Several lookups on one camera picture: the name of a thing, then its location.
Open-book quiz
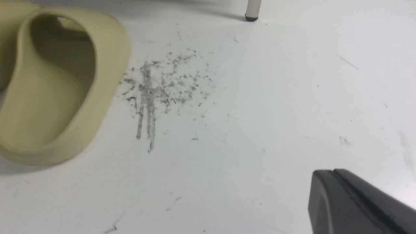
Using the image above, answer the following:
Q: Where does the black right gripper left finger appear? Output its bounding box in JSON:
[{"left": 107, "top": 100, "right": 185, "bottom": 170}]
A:
[{"left": 308, "top": 170, "right": 389, "bottom": 234}]

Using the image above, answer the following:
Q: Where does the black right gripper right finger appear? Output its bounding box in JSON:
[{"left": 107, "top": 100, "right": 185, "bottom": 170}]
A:
[{"left": 334, "top": 169, "right": 416, "bottom": 234}]

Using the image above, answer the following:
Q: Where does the stainless steel shoe rack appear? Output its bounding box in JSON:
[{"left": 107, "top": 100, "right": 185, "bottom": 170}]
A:
[{"left": 245, "top": 0, "right": 262, "bottom": 22}]

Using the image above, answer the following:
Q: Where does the right olive green slide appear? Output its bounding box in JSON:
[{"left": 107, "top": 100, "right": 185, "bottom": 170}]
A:
[{"left": 0, "top": 0, "right": 131, "bottom": 165}]

